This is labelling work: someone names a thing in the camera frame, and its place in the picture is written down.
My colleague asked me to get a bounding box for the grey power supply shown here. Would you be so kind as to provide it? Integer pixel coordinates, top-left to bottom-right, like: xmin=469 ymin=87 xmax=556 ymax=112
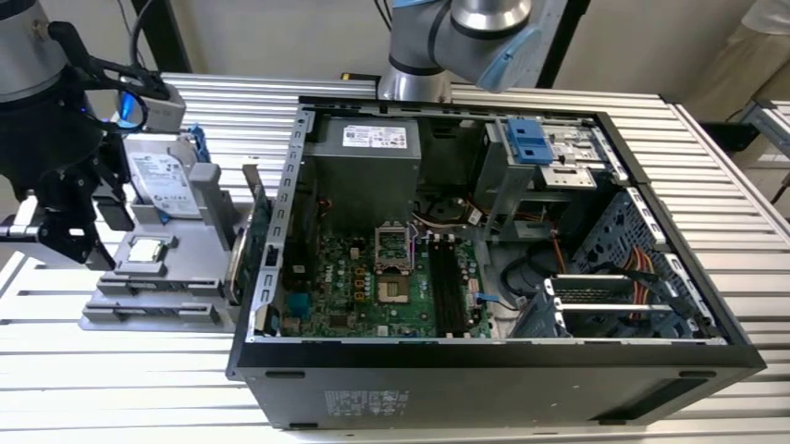
xmin=304 ymin=115 xmax=424 ymax=232

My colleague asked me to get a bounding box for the white yellow wire bundle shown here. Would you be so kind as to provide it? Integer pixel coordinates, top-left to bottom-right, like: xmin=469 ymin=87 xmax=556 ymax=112
xmin=411 ymin=203 xmax=488 ymax=228

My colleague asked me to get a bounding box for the black RAM slot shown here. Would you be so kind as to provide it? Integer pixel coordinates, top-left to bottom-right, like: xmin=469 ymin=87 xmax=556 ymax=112
xmin=429 ymin=234 xmax=448 ymax=337
xmin=444 ymin=234 xmax=463 ymax=337
xmin=452 ymin=234 xmax=469 ymax=337
xmin=436 ymin=234 xmax=455 ymax=337

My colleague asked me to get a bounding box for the metal socket cover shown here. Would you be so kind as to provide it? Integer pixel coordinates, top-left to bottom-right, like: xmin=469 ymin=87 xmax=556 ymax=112
xmin=372 ymin=221 xmax=413 ymax=274

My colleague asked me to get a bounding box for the black floor box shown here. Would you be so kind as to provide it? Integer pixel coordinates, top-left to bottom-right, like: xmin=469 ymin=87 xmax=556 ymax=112
xmin=700 ymin=119 xmax=761 ymax=153

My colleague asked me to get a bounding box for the green motherboard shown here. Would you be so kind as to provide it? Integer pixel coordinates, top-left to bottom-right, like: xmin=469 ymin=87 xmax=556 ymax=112
xmin=277 ymin=230 xmax=495 ymax=339

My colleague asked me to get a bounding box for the thin orange wire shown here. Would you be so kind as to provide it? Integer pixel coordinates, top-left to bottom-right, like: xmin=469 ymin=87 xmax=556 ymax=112
xmin=551 ymin=233 xmax=568 ymax=278

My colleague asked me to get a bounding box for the thick black data cable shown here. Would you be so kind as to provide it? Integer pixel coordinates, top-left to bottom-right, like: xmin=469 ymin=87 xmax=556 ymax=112
xmin=497 ymin=242 xmax=560 ymax=310

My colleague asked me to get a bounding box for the blue RAM stick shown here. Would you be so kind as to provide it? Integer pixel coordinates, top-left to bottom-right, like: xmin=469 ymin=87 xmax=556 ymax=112
xmin=113 ymin=304 xmax=189 ymax=316

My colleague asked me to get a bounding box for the black vertical post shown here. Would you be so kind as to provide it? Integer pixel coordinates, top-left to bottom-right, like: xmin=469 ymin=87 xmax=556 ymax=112
xmin=130 ymin=0 xmax=190 ymax=74
xmin=533 ymin=0 xmax=592 ymax=90

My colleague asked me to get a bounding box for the blue drive latch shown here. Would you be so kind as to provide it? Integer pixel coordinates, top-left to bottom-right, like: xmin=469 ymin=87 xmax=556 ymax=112
xmin=501 ymin=117 xmax=555 ymax=167

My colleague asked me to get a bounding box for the silver CPU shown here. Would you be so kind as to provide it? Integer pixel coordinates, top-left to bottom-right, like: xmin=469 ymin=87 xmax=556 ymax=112
xmin=125 ymin=238 xmax=169 ymax=264

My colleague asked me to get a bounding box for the grey parts rack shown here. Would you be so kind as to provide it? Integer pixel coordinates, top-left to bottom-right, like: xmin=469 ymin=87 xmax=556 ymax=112
xmin=77 ymin=162 xmax=273 ymax=332

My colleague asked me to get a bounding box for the CPU socket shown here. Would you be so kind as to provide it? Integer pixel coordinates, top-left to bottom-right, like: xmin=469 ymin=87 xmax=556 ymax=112
xmin=373 ymin=273 xmax=413 ymax=305

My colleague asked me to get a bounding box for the black PC case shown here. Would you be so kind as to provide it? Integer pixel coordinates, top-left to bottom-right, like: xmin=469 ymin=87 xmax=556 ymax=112
xmin=224 ymin=94 xmax=767 ymax=431

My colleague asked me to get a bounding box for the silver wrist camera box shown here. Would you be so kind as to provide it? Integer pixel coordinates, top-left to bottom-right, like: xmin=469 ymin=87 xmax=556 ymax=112
xmin=141 ymin=85 xmax=188 ymax=133
xmin=0 ymin=196 xmax=44 ymax=244

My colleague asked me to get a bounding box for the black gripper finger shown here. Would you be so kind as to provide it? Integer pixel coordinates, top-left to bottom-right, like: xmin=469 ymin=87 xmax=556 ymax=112
xmin=36 ymin=165 xmax=117 ymax=272
xmin=90 ymin=137 xmax=136 ymax=232

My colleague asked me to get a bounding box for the green graphics card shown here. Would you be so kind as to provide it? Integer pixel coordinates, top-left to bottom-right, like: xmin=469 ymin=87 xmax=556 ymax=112
xmin=221 ymin=161 xmax=277 ymax=307

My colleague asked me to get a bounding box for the grey metal drive cage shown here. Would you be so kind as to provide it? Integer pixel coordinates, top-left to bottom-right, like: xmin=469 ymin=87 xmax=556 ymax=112
xmin=471 ymin=116 xmax=625 ymax=242

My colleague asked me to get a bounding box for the hard disk in blue carrier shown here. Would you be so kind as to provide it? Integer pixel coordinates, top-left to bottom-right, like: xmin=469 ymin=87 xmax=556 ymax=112
xmin=121 ymin=122 xmax=214 ymax=224

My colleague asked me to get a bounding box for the grey disk bay bracket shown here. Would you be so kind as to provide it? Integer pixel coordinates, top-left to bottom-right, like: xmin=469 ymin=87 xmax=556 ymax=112
xmin=509 ymin=272 xmax=680 ymax=339

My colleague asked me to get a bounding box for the orange yellow wire bundle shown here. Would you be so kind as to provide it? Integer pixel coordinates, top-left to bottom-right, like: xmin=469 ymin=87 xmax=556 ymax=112
xmin=619 ymin=244 xmax=660 ymax=323

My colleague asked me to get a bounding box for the socket locking lever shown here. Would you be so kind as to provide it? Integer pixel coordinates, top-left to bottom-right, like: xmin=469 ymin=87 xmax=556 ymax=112
xmin=404 ymin=220 xmax=428 ymax=269

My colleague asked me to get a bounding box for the person in beige clothes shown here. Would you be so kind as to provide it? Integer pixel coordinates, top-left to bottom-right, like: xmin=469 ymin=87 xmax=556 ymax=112
xmin=681 ymin=0 xmax=790 ymax=122

